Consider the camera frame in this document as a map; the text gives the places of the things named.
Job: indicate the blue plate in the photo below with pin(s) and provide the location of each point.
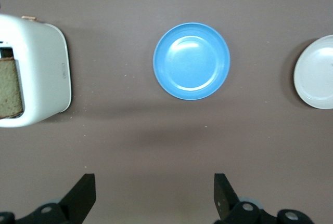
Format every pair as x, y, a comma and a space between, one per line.
192, 61

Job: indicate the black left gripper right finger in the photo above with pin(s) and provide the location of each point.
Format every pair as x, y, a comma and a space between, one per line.
226, 200

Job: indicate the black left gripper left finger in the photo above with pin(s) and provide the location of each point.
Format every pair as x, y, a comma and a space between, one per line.
80, 198

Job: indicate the brown bread slice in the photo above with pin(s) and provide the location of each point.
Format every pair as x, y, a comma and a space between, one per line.
9, 89

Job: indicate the beige plate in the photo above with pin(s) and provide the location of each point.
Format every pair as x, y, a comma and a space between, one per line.
317, 73

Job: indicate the cream white toaster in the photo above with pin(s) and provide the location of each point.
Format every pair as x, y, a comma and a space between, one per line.
41, 65

